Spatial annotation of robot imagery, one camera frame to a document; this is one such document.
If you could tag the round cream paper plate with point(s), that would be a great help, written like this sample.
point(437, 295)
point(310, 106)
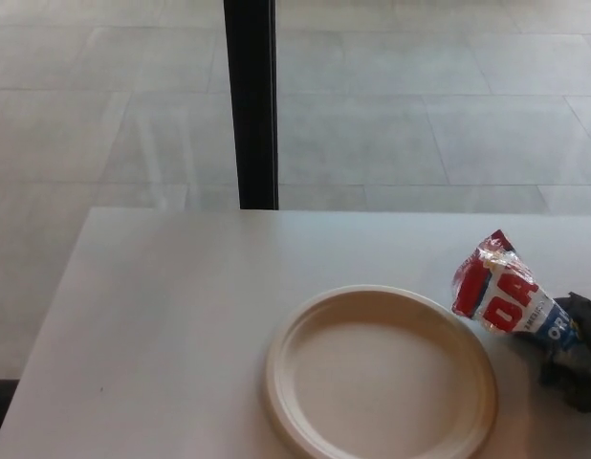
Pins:
point(372, 373)

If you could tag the red white blue seed bag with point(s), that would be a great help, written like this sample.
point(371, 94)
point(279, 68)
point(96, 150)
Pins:
point(506, 306)

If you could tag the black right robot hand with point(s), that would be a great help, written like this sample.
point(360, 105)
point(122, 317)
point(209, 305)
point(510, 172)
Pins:
point(580, 378)

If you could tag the black vertical window frame post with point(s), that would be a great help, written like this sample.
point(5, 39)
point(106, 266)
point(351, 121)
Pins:
point(253, 105)

